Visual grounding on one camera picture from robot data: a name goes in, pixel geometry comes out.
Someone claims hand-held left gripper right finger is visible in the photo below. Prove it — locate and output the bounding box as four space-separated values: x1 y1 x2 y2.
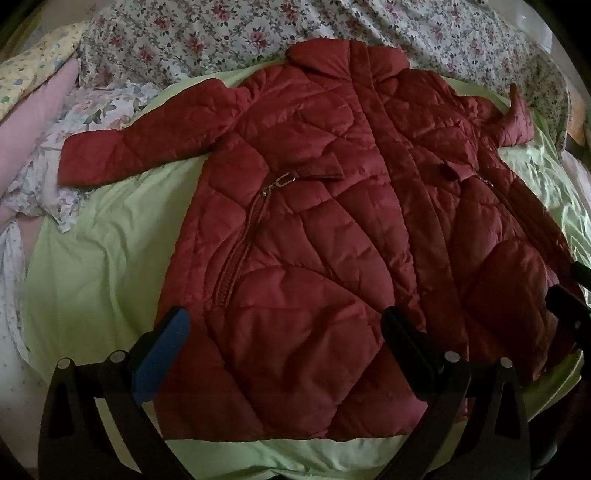
374 305 532 480

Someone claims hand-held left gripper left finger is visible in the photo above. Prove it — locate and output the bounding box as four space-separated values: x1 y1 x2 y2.
39 305 192 480

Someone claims red quilted jacket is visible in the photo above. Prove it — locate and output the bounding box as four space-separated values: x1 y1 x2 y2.
58 38 585 444

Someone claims light green bed sheet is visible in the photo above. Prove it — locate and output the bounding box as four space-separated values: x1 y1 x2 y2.
23 76 591 480

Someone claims white small print sheet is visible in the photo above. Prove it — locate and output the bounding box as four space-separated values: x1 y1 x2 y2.
0 217 51 467

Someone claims white leaf print cloth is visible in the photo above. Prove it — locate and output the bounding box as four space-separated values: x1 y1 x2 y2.
7 83 160 232

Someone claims yellow floral pillow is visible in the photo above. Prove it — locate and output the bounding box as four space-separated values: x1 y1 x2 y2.
0 21 88 121

